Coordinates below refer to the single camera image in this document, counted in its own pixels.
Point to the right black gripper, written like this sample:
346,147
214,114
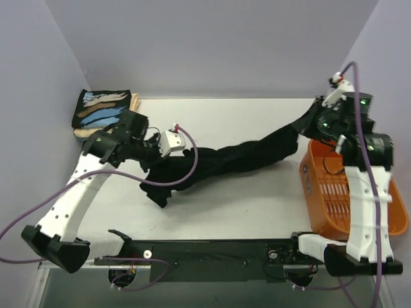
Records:
314,113

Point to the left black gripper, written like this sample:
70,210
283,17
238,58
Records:
153,155

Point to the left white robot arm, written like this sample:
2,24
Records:
55,237

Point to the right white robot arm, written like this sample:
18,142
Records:
346,174

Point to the orange plastic basket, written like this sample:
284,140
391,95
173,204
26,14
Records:
326,192

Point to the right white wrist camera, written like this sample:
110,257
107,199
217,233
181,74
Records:
341,86

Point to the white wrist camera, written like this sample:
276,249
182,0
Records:
170,142
341,86

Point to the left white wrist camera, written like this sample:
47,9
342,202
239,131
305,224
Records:
170,142

